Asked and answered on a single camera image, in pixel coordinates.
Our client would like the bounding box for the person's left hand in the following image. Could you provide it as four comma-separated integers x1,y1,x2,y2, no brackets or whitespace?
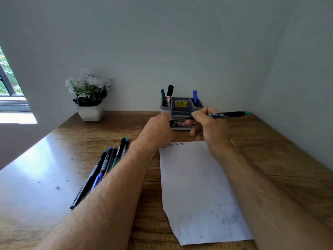
131,113,177,157

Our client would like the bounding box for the person's right hand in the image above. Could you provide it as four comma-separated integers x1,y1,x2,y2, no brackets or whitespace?
185,106,234,159

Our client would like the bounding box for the thin green-tipped black pen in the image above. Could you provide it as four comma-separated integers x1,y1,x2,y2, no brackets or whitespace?
186,111,250,120

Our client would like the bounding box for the white barrel black cap marker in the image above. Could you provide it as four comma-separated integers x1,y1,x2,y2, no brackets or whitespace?
166,85,174,107

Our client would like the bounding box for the white paper sheet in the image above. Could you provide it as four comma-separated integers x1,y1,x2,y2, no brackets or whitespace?
159,140,253,246

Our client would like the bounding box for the person's left forearm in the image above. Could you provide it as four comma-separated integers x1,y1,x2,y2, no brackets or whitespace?
35,140,156,250

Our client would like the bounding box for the person's right forearm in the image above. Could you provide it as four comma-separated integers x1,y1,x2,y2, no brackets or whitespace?
212,147,333,250

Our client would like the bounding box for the grey white desk organizer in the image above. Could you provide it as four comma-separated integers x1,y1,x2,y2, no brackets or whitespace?
160,97,205,131

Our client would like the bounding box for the white potted flower plant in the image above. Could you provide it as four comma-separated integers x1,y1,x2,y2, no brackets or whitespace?
65,68,113,122

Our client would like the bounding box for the green foliage outside window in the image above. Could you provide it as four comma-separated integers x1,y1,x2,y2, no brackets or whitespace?
0,48,24,96

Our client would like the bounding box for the grey window frame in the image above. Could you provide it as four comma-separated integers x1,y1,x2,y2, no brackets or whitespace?
0,47,32,112

